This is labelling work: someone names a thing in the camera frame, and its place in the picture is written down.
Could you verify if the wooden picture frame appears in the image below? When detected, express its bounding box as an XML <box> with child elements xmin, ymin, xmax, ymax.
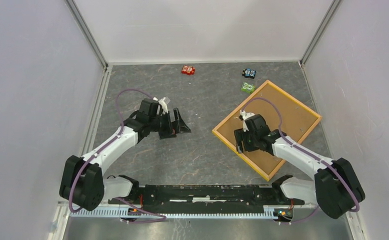
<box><xmin>211</xmin><ymin>79</ymin><xmax>323</xmax><ymax>182</ymax></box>

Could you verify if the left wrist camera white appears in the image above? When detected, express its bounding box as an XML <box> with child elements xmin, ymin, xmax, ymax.
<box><xmin>153</xmin><ymin>96</ymin><xmax>171</xmax><ymax>116</ymax></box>

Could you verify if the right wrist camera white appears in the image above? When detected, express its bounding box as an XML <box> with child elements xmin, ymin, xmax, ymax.
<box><xmin>239</xmin><ymin>110</ymin><xmax>255</xmax><ymax>132</ymax></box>

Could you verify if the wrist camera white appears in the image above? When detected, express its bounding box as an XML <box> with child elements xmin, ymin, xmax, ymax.
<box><xmin>239</xmin><ymin>110</ymin><xmax>255</xmax><ymax>132</ymax></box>
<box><xmin>153</xmin><ymin>96</ymin><xmax>171</xmax><ymax>116</ymax></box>

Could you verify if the black blue toy block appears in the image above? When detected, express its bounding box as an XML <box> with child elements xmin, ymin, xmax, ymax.
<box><xmin>241</xmin><ymin>68</ymin><xmax>257</xmax><ymax>79</ymax></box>

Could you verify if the aluminium rail base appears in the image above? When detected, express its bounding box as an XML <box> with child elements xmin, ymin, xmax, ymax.
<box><xmin>74</xmin><ymin>177</ymin><xmax>355</xmax><ymax>222</ymax></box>

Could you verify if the green toy block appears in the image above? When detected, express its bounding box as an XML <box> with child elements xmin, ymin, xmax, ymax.
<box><xmin>240</xmin><ymin>82</ymin><xmax>256</xmax><ymax>94</ymax></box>

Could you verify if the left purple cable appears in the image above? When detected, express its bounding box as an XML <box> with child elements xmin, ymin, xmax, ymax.
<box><xmin>68</xmin><ymin>88</ymin><xmax>168</xmax><ymax>225</ymax></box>

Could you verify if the red toy block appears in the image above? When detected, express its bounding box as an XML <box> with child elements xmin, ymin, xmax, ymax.
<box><xmin>181</xmin><ymin>65</ymin><xmax>196</xmax><ymax>76</ymax></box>

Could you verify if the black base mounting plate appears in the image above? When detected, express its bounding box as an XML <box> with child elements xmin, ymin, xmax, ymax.
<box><xmin>123</xmin><ymin>184</ymin><xmax>305</xmax><ymax>214</ymax></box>

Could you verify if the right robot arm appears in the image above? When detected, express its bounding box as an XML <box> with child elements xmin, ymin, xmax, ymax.
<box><xmin>234</xmin><ymin>111</ymin><xmax>366</xmax><ymax>219</ymax></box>

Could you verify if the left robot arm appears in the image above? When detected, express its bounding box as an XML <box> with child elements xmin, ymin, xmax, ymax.
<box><xmin>59</xmin><ymin>97</ymin><xmax>191</xmax><ymax>213</ymax></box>

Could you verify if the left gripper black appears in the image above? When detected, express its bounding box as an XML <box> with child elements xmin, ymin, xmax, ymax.
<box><xmin>148</xmin><ymin>108</ymin><xmax>191</xmax><ymax>140</ymax></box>

